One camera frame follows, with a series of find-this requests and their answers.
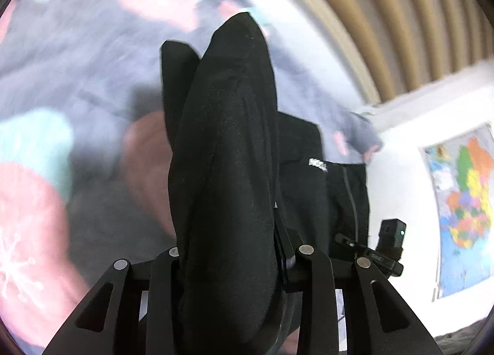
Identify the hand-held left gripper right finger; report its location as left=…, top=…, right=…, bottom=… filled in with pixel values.
left=273, top=204, right=444, bottom=355

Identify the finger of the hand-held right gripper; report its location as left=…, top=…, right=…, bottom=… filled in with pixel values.
left=334, top=233, right=372, bottom=254

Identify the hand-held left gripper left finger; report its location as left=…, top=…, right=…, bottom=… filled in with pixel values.
left=44, top=247, right=186, bottom=355

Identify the black hooded jacket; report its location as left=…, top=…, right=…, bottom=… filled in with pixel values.
left=160, top=11, right=372, bottom=355

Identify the grey floral pillow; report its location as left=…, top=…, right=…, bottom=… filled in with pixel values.
left=332, top=106, right=383, bottom=165

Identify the dark grey cloth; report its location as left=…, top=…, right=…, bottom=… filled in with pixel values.
left=434, top=314, right=494, bottom=355

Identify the beige curtain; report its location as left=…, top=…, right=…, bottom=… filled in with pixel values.
left=251, top=0, right=491, bottom=103

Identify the grey floral blanket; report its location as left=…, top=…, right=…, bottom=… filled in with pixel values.
left=0, top=0, right=383, bottom=350

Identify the colourful wall map poster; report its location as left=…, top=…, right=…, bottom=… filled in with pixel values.
left=420, top=123, right=494, bottom=299

